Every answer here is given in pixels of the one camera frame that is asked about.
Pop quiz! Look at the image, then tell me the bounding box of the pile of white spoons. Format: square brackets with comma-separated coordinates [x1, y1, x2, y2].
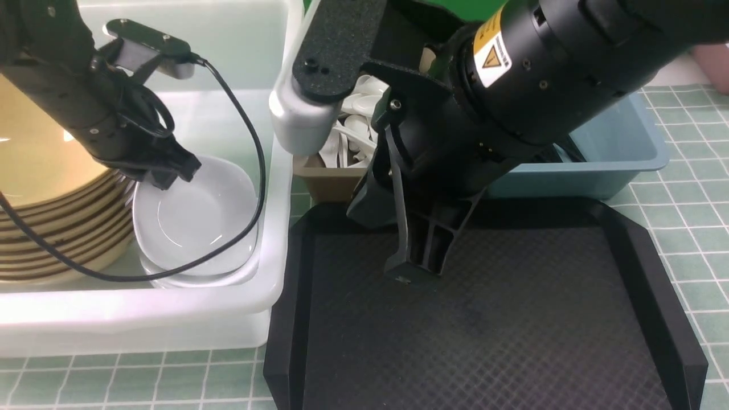
[318, 75, 388, 169]

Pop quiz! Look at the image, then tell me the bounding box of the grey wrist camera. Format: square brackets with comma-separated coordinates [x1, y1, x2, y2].
[99, 19, 195, 84]

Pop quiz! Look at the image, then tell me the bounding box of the bundle of black chopsticks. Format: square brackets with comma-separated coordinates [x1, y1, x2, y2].
[549, 137, 587, 163]

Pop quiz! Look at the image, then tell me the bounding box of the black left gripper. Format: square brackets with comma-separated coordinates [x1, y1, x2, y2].
[75, 85, 202, 190]

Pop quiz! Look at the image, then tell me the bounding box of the brown plastic spoon bin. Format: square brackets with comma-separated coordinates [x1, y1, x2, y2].
[293, 152, 367, 203]

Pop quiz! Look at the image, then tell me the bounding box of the top white stacked dish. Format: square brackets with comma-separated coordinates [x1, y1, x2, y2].
[151, 249, 260, 289]

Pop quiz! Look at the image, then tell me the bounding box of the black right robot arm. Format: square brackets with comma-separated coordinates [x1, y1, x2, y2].
[348, 1, 727, 284]

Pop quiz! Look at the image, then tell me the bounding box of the large white plastic tub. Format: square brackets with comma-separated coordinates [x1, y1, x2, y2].
[1, 1, 303, 358]

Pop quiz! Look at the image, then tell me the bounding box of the black plastic serving tray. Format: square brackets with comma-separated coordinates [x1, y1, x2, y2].
[263, 198, 708, 409]

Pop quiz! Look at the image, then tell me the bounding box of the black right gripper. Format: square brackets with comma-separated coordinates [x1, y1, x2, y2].
[348, 63, 545, 284]

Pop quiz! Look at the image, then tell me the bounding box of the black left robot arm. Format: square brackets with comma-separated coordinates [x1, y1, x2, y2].
[2, 1, 201, 190]

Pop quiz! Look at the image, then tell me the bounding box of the white square side dish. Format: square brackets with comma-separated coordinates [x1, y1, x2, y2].
[132, 155, 259, 270]

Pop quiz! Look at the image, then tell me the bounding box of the blue plastic chopstick bin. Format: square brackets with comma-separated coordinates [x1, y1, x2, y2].
[489, 92, 670, 200]

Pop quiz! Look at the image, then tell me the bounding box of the tan noodle bowl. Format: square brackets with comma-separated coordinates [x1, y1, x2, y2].
[0, 74, 114, 209]

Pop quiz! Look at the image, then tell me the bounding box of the pink plastic bin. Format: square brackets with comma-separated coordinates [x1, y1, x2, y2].
[691, 44, 728, 95]

